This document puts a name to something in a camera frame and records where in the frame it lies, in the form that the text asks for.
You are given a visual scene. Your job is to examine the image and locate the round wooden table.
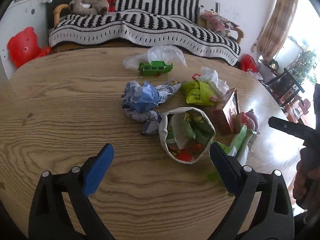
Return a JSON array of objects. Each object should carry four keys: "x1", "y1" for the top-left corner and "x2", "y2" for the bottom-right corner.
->
[{"x1": 0, "y1": 47, "x2": 304, "y2": 240}]

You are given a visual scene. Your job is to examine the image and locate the white paper snack bag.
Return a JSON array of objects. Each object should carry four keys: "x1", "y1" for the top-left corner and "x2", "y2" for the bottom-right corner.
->
[{"x1": 158, "y1": 107, "x2": 216, "y2": 165}]

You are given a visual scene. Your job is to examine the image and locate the clear plastic bag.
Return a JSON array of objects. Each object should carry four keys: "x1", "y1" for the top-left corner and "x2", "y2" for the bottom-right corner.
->
[{"x1": 123, "y1": 45, "x2": 187, "y2": 69}]

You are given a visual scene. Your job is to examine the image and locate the red bear-shaped stool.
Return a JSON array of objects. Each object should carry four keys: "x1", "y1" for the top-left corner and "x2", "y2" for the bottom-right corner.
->
[{"x1": 7, "y1": 27, "x2": 52, "y2": 68}]

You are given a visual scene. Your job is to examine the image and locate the yellow-green snack packet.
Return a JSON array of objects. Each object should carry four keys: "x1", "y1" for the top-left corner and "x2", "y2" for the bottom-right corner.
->
[{"x1": 181, "y1": 80, "x2": 219, "y2": 107}]

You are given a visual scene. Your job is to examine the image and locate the patterned curtain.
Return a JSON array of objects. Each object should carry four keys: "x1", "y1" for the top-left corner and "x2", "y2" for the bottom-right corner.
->
[{"x1": 257, "y1": 0, "x2": 298, "y2": 62}]

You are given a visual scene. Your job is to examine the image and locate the potted green plant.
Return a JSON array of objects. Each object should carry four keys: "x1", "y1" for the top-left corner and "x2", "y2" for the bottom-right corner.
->
[{"x1": 287, "y1": 50, "x2": 317, "y2": 85}]

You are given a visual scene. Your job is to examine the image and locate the floral pink cushion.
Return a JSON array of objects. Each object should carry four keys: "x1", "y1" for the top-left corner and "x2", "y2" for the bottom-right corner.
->
[{"x1": 200, "y1": 10, "x2": 238, "y2": 37}]

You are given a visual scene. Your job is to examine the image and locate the striped black white sofa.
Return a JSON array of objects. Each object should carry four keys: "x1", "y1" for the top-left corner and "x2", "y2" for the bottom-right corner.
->
[{"x1": 48, "y1": 0, "x2": 241, "y2": 66}]

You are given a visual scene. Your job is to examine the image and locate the red plush toy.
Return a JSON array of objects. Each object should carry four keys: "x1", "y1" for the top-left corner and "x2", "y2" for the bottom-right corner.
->
[{"x1": 107, "y1": 0, "x2": 116, "y2": 12}]

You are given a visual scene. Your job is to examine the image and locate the brown plush toy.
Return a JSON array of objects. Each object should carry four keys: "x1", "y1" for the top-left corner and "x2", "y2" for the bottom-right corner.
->
[{"x1": 69, "y1": 0, "x2": 110, "y2": 15}]

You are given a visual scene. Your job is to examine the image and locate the red plastic bag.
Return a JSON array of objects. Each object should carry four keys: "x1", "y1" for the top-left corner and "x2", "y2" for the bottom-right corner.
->
[{"x1": 240, "y1": 54, "x2": 258, "y2": 73}]

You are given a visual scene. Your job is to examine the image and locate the black wooden chair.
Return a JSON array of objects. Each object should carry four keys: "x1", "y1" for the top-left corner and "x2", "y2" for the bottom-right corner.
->
[{"x1": 260, "y1": 68, "x2": 305, "y2": 107}]

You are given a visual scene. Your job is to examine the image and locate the purple pink toy pig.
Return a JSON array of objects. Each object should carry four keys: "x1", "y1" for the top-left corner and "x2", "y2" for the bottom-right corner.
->
[{"x1": 235, "y1": 109, "x2": 260, "y2": 134}]

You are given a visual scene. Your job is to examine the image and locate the blue grey paper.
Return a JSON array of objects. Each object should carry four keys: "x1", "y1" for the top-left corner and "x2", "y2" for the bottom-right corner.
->
[{"x1": 121, "y1": 79, "x2": 181, "y2": 135}]

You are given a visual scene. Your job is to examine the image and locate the green white torn carton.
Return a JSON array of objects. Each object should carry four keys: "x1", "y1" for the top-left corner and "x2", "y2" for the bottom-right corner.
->
[{"x1": 209, "y1": 125, "x2": 256, "y2": 196}]

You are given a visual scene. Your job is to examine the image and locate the white crumpled tissue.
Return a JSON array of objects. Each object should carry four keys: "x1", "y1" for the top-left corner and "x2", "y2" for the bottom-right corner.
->
[{"x1": 198, "y1": 67, "x2": 229, "y2": 96}]

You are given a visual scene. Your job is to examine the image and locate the green toy truck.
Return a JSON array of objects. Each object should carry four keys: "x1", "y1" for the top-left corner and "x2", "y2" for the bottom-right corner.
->
[{"x1": 138, "y1": 61, "x2": 173, "y2": 76}]

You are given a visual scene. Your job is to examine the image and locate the person right hand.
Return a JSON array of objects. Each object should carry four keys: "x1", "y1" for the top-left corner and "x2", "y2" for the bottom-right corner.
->
[{"x1": 293, "y1": 159, "x2": 319, "y2": 209}]

